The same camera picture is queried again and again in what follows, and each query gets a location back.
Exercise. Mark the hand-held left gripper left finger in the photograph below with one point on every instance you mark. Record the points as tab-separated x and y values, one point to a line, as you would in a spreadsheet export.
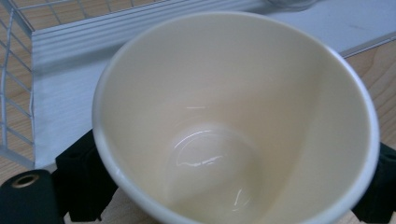
82	180

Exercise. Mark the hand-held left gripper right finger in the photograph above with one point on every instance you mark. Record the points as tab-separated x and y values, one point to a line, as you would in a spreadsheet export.
381	186

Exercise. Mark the cream ceramic mug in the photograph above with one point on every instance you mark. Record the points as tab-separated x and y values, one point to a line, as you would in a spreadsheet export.
236	124

